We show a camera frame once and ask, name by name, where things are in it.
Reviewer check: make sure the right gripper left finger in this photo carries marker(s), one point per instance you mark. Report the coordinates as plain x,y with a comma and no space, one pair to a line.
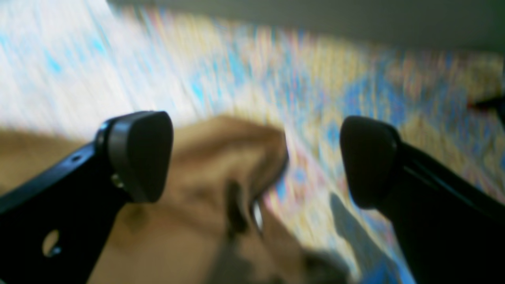
54,227

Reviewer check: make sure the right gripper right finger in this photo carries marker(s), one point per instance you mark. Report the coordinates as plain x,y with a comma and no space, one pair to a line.
449,232

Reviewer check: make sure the brown t-shirt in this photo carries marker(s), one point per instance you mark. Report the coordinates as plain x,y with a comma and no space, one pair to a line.
209,226

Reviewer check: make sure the black clamp bottom left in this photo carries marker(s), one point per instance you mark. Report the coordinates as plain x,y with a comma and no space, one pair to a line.
496,104

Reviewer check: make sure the patterned tile tablecloth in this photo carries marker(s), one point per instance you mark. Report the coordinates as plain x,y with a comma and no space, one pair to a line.
67,65

